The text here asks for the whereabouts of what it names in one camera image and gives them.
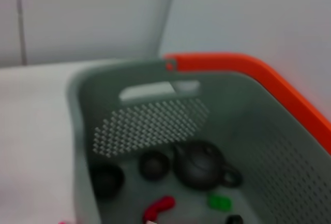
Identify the dark red arch block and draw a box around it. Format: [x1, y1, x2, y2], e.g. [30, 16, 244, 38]
[142, 196, 176, 223]

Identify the green building block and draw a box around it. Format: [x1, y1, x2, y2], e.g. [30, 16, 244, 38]
[208, 194, 233, 212]

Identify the small dark clay teacup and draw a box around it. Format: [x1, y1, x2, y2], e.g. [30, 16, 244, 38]
[90, 164, 125, 199]
[138, 151, 171, 183]

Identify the grey perforated storage bin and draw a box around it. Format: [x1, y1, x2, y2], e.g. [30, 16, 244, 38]
[66, 58, 331, 224]

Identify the dark clay teapot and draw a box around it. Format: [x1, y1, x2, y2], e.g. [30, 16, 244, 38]
[173, 141, 243, 191]

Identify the orange bin handle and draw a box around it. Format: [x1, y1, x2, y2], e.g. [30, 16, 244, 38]
[164, 52, 331, 155]

